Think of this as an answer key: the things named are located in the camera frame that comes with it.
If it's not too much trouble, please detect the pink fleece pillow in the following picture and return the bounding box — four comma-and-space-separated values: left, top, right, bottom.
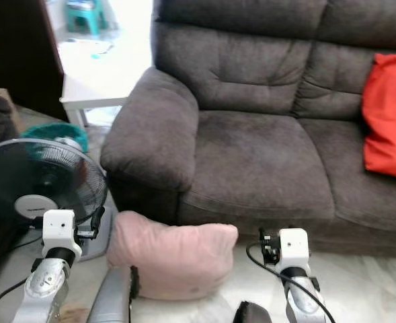
107, 210, 239, 302

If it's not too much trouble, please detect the brown fabric sofa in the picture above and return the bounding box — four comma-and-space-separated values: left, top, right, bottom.
100, 0, 396, 262

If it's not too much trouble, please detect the red pillow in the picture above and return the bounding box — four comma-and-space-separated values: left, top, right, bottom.
362, 53, 396, 182

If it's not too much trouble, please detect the dark right robot leg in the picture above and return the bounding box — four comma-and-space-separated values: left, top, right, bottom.
232, 300, 273, 323

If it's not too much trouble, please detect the silver left robot leg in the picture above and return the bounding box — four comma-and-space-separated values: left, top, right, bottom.
86, 265, 142, 323

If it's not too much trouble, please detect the black standing fan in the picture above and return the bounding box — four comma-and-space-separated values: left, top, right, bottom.
0, 137, 110, 263

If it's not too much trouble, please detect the teal plastic basket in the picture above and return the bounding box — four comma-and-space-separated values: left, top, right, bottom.
20, 122, 89, 153

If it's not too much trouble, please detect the white side table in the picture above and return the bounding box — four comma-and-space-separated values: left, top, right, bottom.
59, 73, 132, 129

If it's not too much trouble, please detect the dark wooden cabinet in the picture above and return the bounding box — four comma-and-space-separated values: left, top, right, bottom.
0, 0, 70, 122

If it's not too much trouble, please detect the green plastic stool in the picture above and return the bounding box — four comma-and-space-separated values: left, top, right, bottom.
66, 0, 112, 36

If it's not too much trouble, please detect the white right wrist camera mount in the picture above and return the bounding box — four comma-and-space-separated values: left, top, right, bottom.
279, 228, 311, 271

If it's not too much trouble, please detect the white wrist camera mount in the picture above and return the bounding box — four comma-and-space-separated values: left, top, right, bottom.
42, 209, 77, 252
279, 228, 311, 271

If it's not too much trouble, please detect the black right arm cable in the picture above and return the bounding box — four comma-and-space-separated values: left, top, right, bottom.
246, 242, 338, 323

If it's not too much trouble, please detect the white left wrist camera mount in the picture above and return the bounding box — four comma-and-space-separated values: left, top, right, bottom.
42, 209, 77, 252

